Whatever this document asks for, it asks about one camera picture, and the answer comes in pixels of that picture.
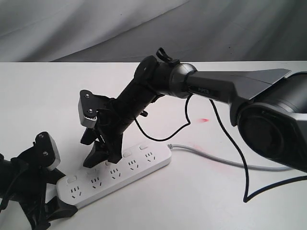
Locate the black camera cable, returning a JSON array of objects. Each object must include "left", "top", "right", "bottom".
[
  {"left": 0, "top": 159, "right": 29, "bottom": 215},
  {"left": 133, "top": 93, "right": 307, "bottom": 204}
]

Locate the black right camera cable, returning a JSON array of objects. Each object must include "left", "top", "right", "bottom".
[{"left": 133, "top": 93, "right": 307, "bottom": 204}]

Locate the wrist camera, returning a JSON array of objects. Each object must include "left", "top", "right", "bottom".
[
  {"left": 34, "top": 131, "right": 60, "bottom": 171},
  {"left": 78, "top": 90, "right": 97, "bottom": 128}
]

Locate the black left camera cable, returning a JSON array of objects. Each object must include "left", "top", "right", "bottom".
[{"left": 0, "top": 159, "right": 29, "bottom": 215}]

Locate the grey power cable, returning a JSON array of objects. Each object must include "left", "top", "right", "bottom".
[{"left": 166, "top": 143, "right": 293, "bottom": 172}]

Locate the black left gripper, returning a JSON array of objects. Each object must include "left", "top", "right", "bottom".
[{"left": 0, "top": 146, "right": 78, "bottom": 230}]

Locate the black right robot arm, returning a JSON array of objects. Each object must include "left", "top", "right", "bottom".
[{"left": 78, "top": 55, "right": 307, "bottom": 172}]

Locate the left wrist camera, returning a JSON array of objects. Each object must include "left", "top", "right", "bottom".
[{"left": 34, "top": 131, "right": 60, "bottom": 171}]

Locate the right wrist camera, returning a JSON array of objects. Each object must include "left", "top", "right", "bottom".
[{"left": 78, "top": 90, "right": 97, "bottom": 128}]

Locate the grey backdrop cloth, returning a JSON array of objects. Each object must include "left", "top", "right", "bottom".
[{"left": 0, "top": 0, "right": 307, "bottom": 62}]

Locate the white power strip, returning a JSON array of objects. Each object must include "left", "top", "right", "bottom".
[{"left": 56, "top": 142, "right": 172, "bottom": 209}]

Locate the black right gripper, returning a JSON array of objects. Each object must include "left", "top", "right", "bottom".
[{"left": 81, "top": 56, "right": 159, "bottom": 167}]

